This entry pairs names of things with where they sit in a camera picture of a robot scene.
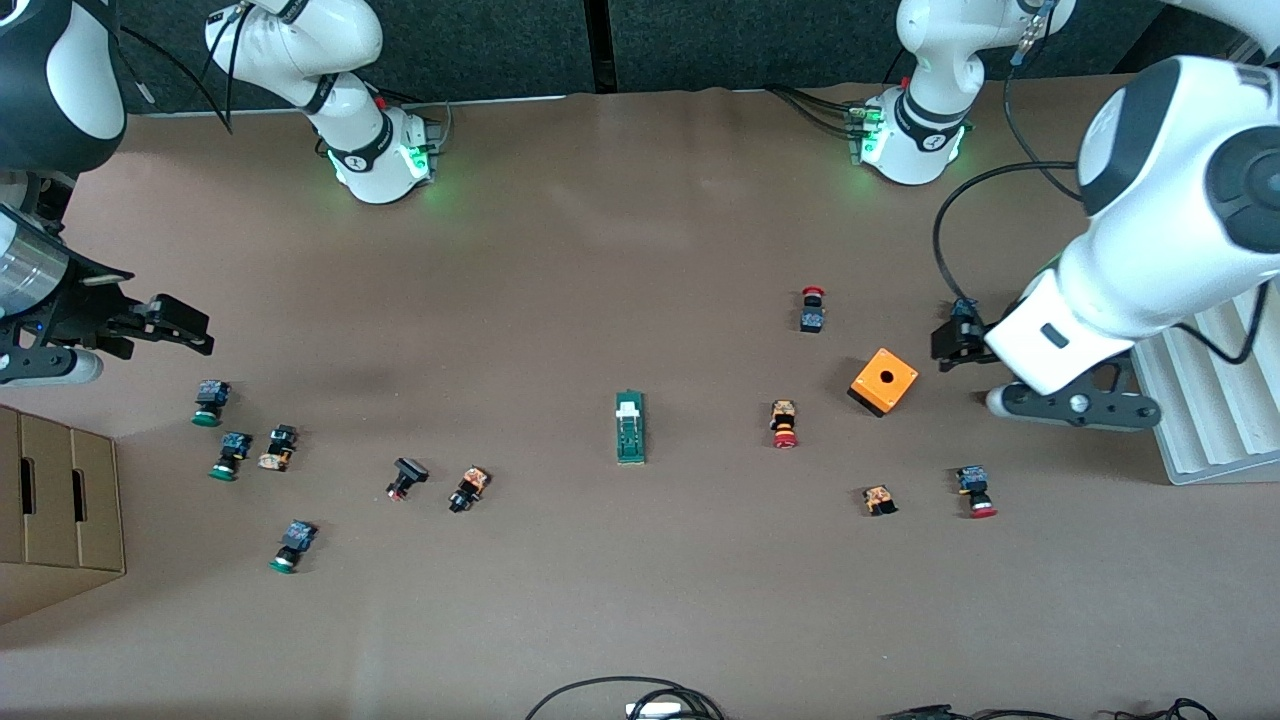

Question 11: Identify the green load switch white handle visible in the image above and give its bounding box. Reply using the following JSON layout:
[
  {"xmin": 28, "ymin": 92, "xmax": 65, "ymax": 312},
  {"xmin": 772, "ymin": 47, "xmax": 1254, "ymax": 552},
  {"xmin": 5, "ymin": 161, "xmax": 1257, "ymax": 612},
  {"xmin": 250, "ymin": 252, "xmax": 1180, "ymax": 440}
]
[{"xmin": 614, "ymin": 389, "xmax": 648, "ymax": 465}]

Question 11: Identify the green pushbutton blue contact block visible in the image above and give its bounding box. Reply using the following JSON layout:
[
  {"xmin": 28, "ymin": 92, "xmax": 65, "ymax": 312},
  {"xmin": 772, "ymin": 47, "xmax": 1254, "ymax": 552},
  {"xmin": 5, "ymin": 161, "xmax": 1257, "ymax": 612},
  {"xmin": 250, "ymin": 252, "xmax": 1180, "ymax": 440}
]
[
  {"xmin": 269, "ymin": 519, "xmax": 319, "ymax": 575},
  {"xmin": 192, "ymin": 379, "xmax": 233, "ymax": 428},
  {"xmin": 209, "ymin": 431, "xmax": 253, "ymax": 482}
]

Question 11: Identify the black selector orange contact block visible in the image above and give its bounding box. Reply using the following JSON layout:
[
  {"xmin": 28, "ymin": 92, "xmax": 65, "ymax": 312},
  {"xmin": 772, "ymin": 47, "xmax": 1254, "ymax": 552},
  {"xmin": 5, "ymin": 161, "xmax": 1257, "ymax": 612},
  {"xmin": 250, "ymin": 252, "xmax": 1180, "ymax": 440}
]
[{"xmin": 257, "ymin": 424, "xmax": 299, "ymax": 473}]

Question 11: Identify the brown cardboard box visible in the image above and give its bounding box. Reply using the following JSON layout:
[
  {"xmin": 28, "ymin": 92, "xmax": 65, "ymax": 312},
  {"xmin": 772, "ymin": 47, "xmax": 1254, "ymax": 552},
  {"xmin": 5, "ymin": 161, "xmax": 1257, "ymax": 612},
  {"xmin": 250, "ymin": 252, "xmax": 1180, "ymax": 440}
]
[{"xmin": 0, "ymin": 404, "xmax": 127, "ymax": 626}]

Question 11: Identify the grey ribbed plastic tray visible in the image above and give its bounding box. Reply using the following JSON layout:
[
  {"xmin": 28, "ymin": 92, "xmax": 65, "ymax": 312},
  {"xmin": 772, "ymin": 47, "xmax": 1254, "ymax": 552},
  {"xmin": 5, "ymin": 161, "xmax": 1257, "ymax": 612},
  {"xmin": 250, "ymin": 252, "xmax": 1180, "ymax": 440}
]
[{"xmin": 1130, "ymin": 285, "xmax": 1280, "ymax": 487}]

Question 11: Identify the black flat button red block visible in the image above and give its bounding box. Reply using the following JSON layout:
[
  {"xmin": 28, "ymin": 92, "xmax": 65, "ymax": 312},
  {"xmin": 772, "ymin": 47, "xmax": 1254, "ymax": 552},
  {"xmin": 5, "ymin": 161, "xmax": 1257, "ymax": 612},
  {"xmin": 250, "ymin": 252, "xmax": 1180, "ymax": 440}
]
[{"xmin": 385, "ymin": 457, "xmax": 430, "ymax": 502}]

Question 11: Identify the black pushbutton orange contact block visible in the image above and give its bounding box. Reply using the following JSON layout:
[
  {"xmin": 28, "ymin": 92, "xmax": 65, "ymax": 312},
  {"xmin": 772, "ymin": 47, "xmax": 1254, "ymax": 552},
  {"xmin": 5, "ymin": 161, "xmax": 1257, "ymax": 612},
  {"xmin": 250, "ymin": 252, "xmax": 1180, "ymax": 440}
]
[{"xmin": 448, "ymin": 465, "xmax": 491, "ymax": 515}]

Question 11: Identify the orange button enclosure box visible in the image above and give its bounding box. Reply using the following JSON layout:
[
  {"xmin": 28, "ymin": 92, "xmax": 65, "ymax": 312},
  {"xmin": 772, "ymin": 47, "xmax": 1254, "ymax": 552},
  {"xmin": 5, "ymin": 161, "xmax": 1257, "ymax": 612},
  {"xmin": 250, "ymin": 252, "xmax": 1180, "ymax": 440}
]
[{"xmin": 847, "ymin": 347, "xmax": 920, "ymax": 419}]

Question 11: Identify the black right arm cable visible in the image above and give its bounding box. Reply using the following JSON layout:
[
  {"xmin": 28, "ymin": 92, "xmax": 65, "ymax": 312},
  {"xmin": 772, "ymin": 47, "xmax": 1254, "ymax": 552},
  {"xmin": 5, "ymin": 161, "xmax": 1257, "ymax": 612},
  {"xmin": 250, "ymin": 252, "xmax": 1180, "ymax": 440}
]
[{"xmin": 115, "ymin": 0, "xmax": 251, "ymax": 134}]

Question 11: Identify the black arm base cable bundle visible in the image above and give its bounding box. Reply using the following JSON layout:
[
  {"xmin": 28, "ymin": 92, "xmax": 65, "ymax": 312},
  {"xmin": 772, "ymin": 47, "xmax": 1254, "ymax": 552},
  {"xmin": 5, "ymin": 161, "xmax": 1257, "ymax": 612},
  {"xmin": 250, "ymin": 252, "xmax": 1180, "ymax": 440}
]
[{"xmin": 768, "ymin": 85, "xmax": 863, "ymax": 141}]

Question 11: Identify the black cable with connector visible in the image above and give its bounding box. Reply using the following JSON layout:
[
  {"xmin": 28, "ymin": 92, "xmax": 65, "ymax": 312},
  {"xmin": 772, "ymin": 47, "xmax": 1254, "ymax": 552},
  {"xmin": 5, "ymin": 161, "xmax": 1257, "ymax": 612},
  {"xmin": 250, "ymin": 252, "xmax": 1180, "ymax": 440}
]
[{"xmin": 880, "ymin": 703, "xmax": 1071, "ymax": 720}]

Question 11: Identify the thin black curled cable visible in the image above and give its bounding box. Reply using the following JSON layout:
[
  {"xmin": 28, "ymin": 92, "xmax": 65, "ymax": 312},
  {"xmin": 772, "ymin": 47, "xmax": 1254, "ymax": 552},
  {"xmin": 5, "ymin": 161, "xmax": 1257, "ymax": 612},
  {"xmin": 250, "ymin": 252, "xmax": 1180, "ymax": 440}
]
[{"xmin": 1110, "ymin": 697, "xmax": 1221, "ymax": 720}]

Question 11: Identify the black looped cable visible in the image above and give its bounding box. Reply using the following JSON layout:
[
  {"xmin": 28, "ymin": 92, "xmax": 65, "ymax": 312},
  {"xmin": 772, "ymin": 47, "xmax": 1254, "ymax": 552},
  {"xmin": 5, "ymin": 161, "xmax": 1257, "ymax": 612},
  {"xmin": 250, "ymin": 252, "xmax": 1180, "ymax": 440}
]
[{"xmin": 524, "ymin": 676, "xmax": 726, "ymax": 720}]

